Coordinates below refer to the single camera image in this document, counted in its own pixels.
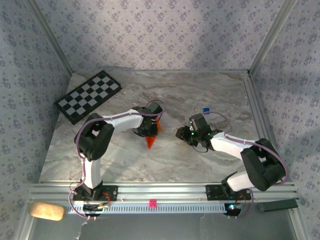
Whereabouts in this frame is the orange paper sheet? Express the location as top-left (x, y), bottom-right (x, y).
top-left (145, 119), bottom-right (162, 150)

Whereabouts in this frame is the black white checkerboard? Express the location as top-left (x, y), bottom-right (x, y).
top-left (54, 70), bottom-right (123, 126)

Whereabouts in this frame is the black right controller board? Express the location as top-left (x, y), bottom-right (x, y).
top-left (223, 202), bottom-right (243, 216)

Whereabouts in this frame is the black controller board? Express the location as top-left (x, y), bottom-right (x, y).
top-left (223, 202), bottom-right (243, 216)
top-left (82, 203), bottom-right (104, 216)

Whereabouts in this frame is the black left controller board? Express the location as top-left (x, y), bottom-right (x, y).
top-left (82, 203), bottom-right (104, 216)

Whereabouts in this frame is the flat black bar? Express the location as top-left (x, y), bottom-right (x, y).
top-left (258, 198), bottom-right (299, 213)

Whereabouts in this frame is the beige sponge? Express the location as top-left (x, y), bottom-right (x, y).
top-left (28, 201), bottom-right (67, 222)

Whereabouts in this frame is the thin black right gripper cable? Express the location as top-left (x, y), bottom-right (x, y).
top-left (193, 144), bottom-right (210, 154)

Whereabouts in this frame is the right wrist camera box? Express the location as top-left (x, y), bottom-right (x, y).
top-left (188, 113), bottom-right (210, 132)

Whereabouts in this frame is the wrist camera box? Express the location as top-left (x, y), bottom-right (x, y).
top-left (188, 113), bottom-right (210, 132)
top-left (146, 101), bottom-right (164, 116)

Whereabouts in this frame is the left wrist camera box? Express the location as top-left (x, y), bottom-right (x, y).
top-left (146, 101), bottom-right (164, 116)

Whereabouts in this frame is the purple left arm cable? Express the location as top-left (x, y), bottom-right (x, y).
top-left (68, 99), bottom-right (165, 221)

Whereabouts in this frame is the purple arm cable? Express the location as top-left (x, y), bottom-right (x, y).
top-left (68, 99), bottom-right (165, 221)
top-left (203, 111), bottom-right (289, 221)

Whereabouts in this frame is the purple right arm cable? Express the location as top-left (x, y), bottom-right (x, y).
top-left (203, 111), bottom-right (289, 221)

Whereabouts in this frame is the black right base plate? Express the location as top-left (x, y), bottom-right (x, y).
top-left (205, 184), bottom-right (252, 201)

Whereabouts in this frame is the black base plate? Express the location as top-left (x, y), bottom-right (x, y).
top-left (72, 184), bottom-right (119, 202)
top-left (205, 184), bottom-right (252, 201)

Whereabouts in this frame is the long aluminium base rail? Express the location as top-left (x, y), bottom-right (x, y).
top-left (24, 181), bottom-right (300, 204)

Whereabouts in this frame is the aluminium side rail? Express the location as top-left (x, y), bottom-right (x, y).
top-left (241, 71), bottom-right (277, 148)

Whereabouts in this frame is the white slotted cable duct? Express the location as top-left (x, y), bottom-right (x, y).
top-left (66, 202), bottom-right (232, 215)

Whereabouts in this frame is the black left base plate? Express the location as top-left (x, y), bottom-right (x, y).
top-left (72, 184), bottom-right (119, 202)

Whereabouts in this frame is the aluminium frame post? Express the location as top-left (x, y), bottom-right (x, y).
top-left (248, 0), bottom-right (298, 76)
top-left (24, 0), bottom-right (73, 76)

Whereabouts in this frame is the short aluminium frame rail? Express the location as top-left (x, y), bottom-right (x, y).
top-left (287, 207), bottom-right (313, 240)
top-left (13, 208), bottom-right (35, 240)

